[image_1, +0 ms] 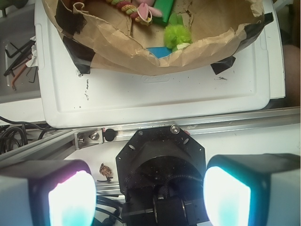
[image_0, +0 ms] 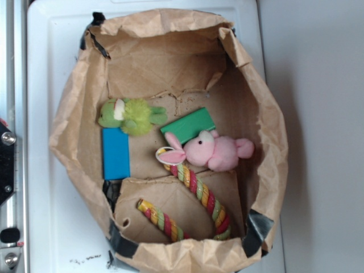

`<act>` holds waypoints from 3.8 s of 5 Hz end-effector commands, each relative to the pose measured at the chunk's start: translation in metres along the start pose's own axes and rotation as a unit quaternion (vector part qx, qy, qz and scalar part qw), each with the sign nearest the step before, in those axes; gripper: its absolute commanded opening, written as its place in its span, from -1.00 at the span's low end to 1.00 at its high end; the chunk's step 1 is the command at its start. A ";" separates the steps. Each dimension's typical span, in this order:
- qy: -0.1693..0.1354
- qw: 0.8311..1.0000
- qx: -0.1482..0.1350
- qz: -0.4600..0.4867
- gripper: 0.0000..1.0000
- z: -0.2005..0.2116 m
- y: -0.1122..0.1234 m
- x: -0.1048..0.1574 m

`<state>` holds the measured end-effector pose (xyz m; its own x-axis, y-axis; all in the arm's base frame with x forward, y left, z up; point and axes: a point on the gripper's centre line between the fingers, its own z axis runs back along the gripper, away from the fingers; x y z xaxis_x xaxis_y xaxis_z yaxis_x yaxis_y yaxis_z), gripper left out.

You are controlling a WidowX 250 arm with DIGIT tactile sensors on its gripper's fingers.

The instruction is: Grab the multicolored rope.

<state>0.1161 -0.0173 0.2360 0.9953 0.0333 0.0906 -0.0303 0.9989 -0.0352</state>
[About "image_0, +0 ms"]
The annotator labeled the green plush toy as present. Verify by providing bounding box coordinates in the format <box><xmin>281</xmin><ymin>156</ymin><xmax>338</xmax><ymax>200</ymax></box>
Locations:
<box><xmin>98</xmin><ymin>98</ymin><xmax>168</xmax><ymax>137</ymax></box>

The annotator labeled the multicolored twisted rope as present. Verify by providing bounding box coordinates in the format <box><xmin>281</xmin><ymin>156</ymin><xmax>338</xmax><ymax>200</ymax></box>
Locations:
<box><xmin>136</xmin><ymin>146</ymin><xmax>231</xmax><ymax>243</ymax></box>

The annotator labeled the green rectangular block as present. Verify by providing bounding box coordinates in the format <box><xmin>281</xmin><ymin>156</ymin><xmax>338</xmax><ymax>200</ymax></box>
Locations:
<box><xmin>160</xmin><ymin>107</ymin><xmax>216</xmax><ymax>144</ymax></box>

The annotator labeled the brown paper bag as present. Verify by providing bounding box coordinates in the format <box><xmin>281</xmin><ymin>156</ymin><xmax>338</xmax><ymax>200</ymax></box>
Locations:
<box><xmin>48</xmin><ymin>9</ymin><xmax>289</xmax><ymax>273</ymax></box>

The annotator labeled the metal rail frame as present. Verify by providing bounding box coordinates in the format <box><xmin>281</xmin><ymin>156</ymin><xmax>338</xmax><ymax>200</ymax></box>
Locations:
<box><xmin>1</xmin><ymin>1</ymin><xmax>29</xmax><ymax>272</ymax></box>

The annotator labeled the pink plush bunny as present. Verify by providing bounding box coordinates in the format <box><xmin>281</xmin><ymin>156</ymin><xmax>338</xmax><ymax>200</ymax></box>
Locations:
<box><xmin>160</xmin><ymin>130</ymin><xmax>255</xmax><ymax>172</ymax></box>

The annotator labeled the blue rectangular block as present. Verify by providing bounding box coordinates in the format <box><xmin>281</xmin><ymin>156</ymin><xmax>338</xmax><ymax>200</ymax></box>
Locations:
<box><xmin>102</xmin><ymin>128</ymin><xmax>130</xmax><ymax>180</ymax></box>

